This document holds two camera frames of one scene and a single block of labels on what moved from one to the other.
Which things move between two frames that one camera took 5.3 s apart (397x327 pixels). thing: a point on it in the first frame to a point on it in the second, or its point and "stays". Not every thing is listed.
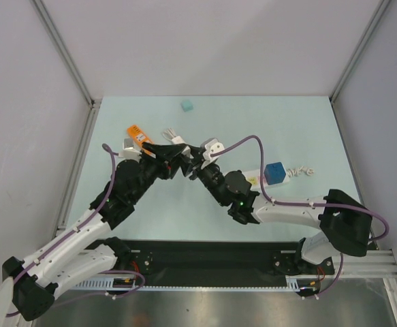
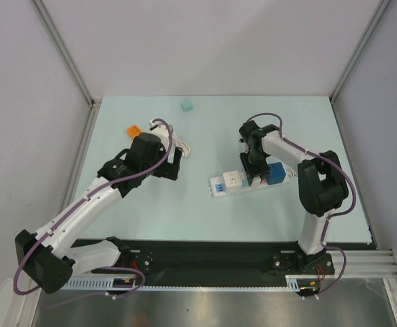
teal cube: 186,105 stays
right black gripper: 198,165 to 255,167
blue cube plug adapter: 274,173 stays
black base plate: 218,263 stays
